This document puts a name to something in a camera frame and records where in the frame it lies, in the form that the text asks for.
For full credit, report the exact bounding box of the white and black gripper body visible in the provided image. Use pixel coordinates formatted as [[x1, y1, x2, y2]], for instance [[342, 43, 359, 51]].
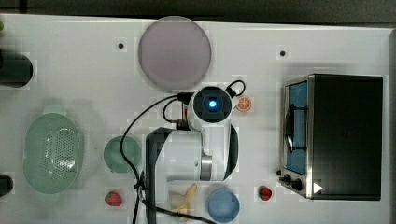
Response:
[[188, 86, 235, 125]]

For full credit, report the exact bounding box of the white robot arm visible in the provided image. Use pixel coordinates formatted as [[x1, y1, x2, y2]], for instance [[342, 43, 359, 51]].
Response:
[[145, 86, 239, 224]]

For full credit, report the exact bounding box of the green strainer basket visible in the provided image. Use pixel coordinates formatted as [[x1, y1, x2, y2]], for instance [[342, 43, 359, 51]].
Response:
[[22, 105, 83, 202]]

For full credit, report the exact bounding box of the orange slice toy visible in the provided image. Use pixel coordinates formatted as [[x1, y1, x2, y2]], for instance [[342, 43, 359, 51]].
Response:
[[236, 96, 251, 112]]

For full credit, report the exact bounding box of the grey round plate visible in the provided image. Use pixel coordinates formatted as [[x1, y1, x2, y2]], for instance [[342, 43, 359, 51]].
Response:
[[138, 16, 212, 91]]

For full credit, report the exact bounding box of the blue bowl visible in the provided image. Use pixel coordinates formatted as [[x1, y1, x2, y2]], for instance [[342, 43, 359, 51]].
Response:
[[207, 188, 240, 223]]

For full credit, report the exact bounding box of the banana peel toy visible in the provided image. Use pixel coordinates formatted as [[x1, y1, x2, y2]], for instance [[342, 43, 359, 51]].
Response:
[[169, 184, 197, 215]]

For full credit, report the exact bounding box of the right strawberry toy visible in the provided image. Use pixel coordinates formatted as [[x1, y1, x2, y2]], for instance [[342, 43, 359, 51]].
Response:
[[258, 186, 273, 201]]

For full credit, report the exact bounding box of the strawberry toy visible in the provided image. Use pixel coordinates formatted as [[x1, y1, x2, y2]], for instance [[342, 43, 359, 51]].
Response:
[[258, 186, 273, 201], [105, 191, 122, 206]]

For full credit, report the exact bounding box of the green cup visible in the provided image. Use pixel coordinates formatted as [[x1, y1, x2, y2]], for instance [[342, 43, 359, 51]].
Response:
[[104, 136, 142, 173]]

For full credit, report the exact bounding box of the silver toaster oven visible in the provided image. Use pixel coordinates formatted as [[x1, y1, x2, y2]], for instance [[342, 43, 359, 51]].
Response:
[[276, 74, 383, 201]]

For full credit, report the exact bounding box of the left strawberry toy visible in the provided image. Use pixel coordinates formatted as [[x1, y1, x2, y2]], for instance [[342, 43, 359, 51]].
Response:
[[105, 191, 122, 206]]

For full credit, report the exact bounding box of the black cylinder upper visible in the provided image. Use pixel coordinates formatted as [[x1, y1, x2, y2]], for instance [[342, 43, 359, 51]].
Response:
[[0, 51, 34, 88]]

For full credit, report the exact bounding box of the black cylinder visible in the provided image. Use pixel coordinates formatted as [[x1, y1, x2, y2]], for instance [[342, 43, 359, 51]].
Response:
[[0, 51, 34, 88], [0, 175, 14, 197]]

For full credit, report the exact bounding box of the black cylinder lower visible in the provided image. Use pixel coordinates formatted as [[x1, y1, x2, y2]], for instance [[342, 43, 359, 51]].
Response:
[[0, 175, 14, 197]]

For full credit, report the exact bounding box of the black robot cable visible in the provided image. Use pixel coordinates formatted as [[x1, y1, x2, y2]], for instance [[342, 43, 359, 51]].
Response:
[[119, 79, 247, 224]]

